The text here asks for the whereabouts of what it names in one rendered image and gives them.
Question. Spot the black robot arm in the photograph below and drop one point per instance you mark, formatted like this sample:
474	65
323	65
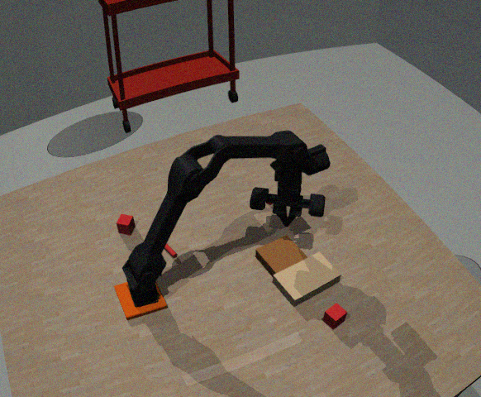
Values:
186	181

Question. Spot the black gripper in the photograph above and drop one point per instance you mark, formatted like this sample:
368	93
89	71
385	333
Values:
287	196

